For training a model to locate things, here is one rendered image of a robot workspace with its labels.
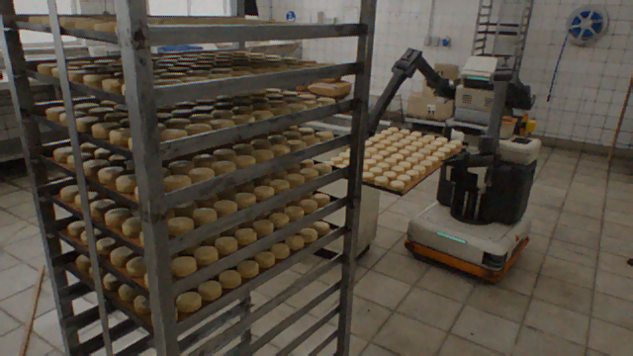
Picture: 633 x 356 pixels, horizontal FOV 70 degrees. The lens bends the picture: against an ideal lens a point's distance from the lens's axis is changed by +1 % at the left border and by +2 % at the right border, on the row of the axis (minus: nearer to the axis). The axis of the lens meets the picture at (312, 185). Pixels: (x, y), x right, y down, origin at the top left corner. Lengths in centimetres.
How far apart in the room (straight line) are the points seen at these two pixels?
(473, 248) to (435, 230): 25
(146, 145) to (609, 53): 591
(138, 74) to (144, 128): 8
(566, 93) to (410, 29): 214
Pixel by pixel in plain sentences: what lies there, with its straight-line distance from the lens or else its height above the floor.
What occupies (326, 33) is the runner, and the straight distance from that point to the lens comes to 105.
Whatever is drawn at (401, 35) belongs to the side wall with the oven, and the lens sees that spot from 683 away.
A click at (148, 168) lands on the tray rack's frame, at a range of 74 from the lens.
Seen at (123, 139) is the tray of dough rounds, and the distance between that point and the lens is 86.
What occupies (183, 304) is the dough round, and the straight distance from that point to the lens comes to 100.
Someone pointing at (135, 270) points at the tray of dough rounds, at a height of 106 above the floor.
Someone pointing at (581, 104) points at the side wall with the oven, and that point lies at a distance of 639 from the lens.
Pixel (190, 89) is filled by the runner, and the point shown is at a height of 142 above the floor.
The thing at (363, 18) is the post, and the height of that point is 153.
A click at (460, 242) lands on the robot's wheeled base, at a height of 23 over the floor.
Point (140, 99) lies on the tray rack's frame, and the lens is 71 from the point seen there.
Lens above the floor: 155
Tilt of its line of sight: 22 degrees down
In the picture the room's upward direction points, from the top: 2 degrees clockwise
